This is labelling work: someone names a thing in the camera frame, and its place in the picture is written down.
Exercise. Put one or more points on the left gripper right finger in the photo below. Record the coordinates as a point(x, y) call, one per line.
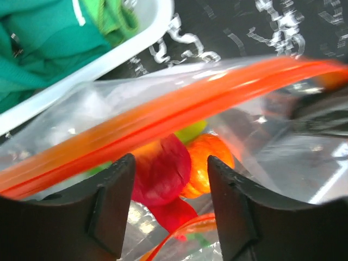
point(235, 226)

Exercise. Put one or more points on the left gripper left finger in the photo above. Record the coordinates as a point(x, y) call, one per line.
point(108, 222)

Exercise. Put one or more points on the red fake round fruit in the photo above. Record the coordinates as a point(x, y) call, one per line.
point(162, 171)

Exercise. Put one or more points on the red fake chili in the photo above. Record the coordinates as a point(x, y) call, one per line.
point(174, 214)

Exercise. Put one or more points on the clear zip top bag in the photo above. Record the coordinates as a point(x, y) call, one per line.
point(244, 159)

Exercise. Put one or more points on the green fake pepper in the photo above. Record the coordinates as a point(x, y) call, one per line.
point(190, 132)

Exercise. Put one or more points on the white basket with clothes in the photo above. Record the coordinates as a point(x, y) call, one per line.
point(153, 17)

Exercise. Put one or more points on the green garment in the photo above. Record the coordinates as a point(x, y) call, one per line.
point(42, 42)

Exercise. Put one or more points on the light green cloth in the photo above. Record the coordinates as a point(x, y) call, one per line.
point(115, 22)

